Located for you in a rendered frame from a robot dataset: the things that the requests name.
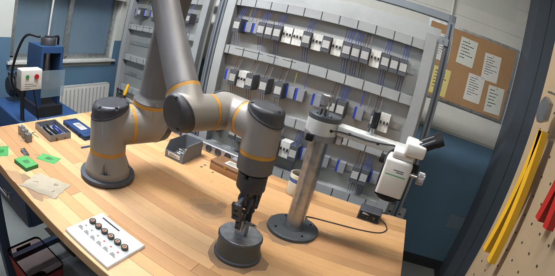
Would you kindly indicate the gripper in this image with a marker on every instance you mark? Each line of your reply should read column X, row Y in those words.
column 251, row 185

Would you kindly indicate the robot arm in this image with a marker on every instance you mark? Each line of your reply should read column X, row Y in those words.
column 186, row 111

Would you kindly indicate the dark grey round stage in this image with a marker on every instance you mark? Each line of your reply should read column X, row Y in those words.
column 238, row 248

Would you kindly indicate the grey microscope stand column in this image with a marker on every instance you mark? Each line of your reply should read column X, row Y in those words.
column 303, row 189

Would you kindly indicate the white boom collar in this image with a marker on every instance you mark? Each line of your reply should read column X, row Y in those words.
column 323, row 127

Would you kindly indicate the grey boom clamp knob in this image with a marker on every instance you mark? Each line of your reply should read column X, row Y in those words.
column 326, row 101

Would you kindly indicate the white microscope head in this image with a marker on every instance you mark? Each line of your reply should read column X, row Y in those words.
column 392, row 176

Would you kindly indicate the grey focus knob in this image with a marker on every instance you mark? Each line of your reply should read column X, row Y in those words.
column 420, row 177

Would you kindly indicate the brown wooden box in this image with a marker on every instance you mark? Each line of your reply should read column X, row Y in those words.
column 223, row 166

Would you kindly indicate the white mug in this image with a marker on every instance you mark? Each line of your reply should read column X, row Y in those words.
column 292, row 182

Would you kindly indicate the grey parts bin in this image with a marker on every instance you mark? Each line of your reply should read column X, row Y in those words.
column 184, row 149

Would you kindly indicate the small dark power box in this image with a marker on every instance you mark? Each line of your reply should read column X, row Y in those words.
column 370, row 213

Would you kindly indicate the white parts board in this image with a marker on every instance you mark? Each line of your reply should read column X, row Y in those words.
column 104, row 243

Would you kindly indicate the blue flat case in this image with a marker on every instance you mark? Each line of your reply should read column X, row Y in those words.
column 77, row 128

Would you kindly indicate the white radiator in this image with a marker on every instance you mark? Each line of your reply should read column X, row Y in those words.
column 84, row 96

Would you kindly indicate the beige cloth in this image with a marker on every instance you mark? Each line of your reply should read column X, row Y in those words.
column 44, row 185

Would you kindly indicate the flat green card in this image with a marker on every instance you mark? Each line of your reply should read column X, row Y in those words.
column 48, row 158
column 3, row 151

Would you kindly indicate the small grey wiring panel rack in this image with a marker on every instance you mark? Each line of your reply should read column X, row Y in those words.
column 134, row 41

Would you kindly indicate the grey tool tray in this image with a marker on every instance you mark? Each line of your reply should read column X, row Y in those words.
column 52, row 130

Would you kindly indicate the red bin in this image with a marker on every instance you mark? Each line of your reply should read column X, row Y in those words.
column 34, row 258

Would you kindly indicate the large grey wiring panel rack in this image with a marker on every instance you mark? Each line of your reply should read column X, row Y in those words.
column 329, row 20

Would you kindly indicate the small dark grey block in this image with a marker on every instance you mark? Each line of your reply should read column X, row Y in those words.
column 24, row 151

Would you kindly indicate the small grey blocks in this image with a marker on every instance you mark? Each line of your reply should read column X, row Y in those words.
column 25, row 133

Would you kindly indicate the window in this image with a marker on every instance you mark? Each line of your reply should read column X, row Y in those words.
column 86, row 24

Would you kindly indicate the blue press machine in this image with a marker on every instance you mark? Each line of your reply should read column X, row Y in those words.
column 45, row 59

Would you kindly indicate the white control box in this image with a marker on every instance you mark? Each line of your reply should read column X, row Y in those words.
column 29, row 78

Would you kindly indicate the yellow angled bar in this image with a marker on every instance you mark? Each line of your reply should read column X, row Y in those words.
column 518, row 198

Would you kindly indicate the beige pegboard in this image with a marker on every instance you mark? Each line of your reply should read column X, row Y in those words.
column 520, row 245

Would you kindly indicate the cork notice board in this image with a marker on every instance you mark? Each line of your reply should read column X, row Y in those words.
column 498, row 76

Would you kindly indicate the red tool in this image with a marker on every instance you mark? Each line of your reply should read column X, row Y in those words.
column 548, row 211

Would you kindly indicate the grey hexagonal piece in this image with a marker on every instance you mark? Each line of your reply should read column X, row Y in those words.
column 544, row 110

